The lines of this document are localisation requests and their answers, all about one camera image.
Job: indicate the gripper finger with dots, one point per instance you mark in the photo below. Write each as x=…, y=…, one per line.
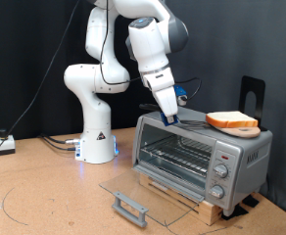
x=171, y=119

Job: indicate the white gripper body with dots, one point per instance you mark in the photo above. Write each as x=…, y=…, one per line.
x=166, y=101

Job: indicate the white bread slice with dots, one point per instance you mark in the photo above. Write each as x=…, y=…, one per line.
x=231, y=119

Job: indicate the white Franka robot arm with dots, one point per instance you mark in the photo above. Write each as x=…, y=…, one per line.
x=94, y=130

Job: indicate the metal oven rack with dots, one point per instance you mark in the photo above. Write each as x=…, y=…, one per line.
x=182, y=155

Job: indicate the silver oven knob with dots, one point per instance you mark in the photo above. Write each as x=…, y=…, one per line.
x=216, y=192
x=220, y=171

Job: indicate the silver toaster oven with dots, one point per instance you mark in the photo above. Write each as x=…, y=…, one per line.
x=257, y=156

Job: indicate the wooden block under oven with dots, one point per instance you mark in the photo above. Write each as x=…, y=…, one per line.
x=208, y=213

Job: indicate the round wooden cutting board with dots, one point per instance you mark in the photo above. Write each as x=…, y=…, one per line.
x=244, y=133

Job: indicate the black metal bookend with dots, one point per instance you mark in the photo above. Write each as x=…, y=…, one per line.
x=247, y=84

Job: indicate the black foam pad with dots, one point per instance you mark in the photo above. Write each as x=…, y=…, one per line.
x=234, y=212
x=251, y=201

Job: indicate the emergency stop button box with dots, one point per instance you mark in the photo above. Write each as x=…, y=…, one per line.
x=5, y=145

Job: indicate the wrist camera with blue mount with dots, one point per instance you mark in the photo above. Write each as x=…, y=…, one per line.
x=180, y=91

